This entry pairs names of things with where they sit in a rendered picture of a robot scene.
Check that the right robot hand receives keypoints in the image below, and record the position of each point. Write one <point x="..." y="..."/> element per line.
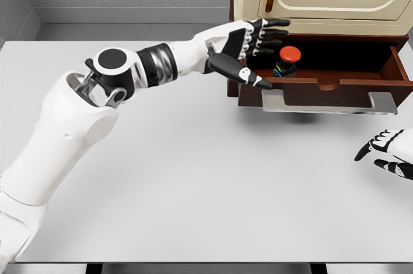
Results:
<point x="398" y="145"/>

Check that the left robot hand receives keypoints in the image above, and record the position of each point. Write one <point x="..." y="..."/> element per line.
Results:
<point x="226" y="43"/>

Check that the red button switch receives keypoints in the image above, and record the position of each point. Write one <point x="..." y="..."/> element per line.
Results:
<point x="289" y="54"/>

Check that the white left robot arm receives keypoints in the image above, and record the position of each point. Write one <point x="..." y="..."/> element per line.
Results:
<point x="80" y="138"/>

